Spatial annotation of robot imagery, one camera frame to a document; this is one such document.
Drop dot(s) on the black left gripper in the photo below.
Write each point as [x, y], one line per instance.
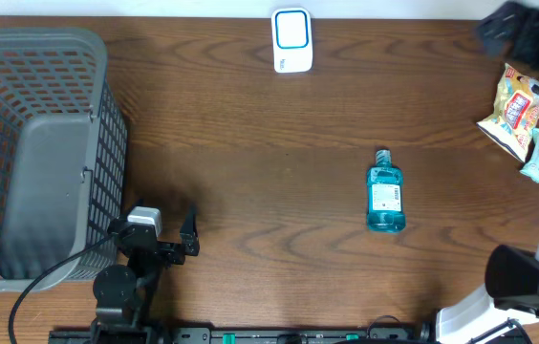
[189, 234]

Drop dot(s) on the white snack bag red label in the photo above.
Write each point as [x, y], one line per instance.
[515, 113]

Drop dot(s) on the blue mouthwash bottle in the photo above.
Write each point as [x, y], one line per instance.
[385, 205]

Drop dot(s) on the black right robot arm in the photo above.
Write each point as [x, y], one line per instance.
[509, 297]

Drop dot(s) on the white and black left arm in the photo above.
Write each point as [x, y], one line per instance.
[124, 293]

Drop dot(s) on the white barcode scanner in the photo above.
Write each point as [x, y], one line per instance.
[292, 41]

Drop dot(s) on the grey plastic shopping basket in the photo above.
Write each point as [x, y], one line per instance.
[63, 143]

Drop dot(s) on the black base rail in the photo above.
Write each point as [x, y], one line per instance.
[208, 336]

